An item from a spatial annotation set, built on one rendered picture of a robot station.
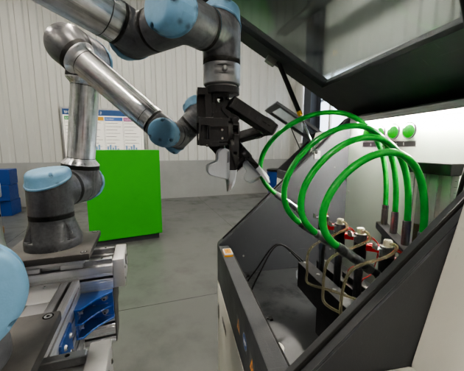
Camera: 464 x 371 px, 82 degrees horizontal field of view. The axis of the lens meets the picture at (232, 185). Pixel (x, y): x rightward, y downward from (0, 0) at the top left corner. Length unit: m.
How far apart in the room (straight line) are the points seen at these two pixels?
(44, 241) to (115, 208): 3.07
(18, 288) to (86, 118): 0.74
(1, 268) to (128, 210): 3.69
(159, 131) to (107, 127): 6.40
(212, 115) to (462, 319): 0.51
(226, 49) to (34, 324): 0.58
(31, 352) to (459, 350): 0.60
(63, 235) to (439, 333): 0.88
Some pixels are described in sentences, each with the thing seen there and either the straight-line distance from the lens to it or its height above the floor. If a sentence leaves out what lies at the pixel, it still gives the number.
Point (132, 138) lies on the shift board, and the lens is 7.06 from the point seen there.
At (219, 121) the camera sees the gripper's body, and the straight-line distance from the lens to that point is 0.53.
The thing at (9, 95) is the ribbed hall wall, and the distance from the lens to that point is 7.66.
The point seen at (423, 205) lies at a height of 1.22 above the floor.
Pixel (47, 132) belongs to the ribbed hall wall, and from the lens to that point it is 7.40.
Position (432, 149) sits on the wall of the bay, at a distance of 0.91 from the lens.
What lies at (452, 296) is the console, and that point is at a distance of 0.54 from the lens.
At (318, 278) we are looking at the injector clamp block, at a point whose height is 0.98.
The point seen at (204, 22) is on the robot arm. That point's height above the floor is 1.53.
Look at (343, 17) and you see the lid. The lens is 0.82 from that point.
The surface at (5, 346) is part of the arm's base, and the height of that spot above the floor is 1.06.
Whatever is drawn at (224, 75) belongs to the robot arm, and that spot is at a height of 1.46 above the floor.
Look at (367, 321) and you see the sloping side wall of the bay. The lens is 0.50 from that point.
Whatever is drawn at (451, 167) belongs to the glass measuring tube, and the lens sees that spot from 0.83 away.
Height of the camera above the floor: 1.33
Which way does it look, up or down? 8 degrees down
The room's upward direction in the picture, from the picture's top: straight up
